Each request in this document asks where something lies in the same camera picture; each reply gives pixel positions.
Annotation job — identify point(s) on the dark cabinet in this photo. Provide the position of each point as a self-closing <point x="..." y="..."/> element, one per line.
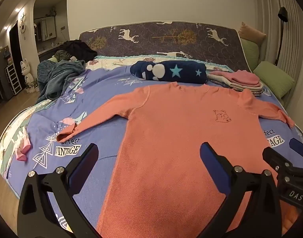
<point x="1" y="79"/>

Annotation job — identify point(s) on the dark clothes pile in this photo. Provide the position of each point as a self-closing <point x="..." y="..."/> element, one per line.
<point x="78" y="49"/>

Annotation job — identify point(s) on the white cat figurine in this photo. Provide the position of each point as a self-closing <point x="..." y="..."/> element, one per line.
<point x="26" y="72"/>

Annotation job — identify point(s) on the white shelf rack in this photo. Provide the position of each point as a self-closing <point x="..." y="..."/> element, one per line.
<point x="13" y="78"/>

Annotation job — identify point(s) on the teal blanket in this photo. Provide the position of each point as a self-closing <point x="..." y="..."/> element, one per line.
<point x="58" y="75"/>

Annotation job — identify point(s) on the deer print mattress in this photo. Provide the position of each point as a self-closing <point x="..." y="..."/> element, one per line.
<point x="151" y="38"/>

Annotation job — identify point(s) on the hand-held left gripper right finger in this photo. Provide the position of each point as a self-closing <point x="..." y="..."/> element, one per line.
<point x="210" y="163"/>

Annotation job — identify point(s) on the pink sock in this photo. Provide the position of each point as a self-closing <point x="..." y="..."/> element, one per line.
<point x="20" y="155"/>
<point x="26" y="141"/>

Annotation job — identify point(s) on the white wall clock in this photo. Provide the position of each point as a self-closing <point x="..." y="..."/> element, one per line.
<point x="22" y="26"/>

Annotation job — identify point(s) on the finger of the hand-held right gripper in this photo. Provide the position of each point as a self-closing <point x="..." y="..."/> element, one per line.
<point x="298" y="146"/>
<point x="272" y="156"/>

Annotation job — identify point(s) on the stack of folded clothes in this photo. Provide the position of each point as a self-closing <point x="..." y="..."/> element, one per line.
<point x="222" y="80"/>

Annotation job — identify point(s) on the navy star fleece blanket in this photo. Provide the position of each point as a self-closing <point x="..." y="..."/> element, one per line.
<point x="176" y="72"/>

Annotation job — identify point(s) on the small green pillow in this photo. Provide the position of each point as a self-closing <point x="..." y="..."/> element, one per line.
<point x="250" y="52"/>

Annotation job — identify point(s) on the beige curtain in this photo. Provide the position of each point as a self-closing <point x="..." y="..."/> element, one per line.
<point x="277" y="10"/>

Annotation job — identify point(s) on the black floor lamp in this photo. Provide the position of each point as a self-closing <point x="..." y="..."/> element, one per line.
<point x="281" y="29"/>

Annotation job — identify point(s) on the purple printed bed sheet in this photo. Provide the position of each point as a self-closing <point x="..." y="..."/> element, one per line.
<point x="104" y="96"/>

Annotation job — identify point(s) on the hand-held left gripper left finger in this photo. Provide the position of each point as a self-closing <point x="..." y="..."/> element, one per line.
<point x="85" y="166"/>

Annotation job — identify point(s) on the large green pillow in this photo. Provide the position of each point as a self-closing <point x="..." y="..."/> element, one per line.
<point x="274" y="78"/>

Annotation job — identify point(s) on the salmon long-sleeve shirt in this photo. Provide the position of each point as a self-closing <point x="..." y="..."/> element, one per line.
<point x="171" y="138"/>

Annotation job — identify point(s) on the pink folded garment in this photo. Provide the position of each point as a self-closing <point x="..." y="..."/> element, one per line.
<point x="243" y="77"/>

